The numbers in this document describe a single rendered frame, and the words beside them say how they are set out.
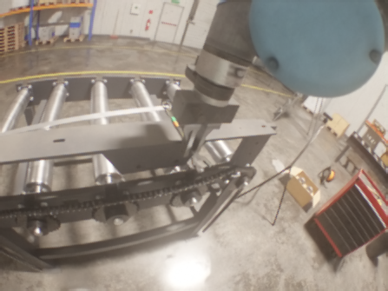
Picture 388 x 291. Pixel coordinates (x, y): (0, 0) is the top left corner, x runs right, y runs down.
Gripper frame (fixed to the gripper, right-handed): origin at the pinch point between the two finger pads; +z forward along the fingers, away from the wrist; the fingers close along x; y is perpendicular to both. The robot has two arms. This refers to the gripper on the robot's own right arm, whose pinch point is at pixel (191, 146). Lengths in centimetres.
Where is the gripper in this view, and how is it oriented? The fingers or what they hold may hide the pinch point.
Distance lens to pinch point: 41.1
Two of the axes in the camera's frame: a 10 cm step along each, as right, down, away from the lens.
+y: 4.4, 6.7, -5.9
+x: 8.5, -1.0, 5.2
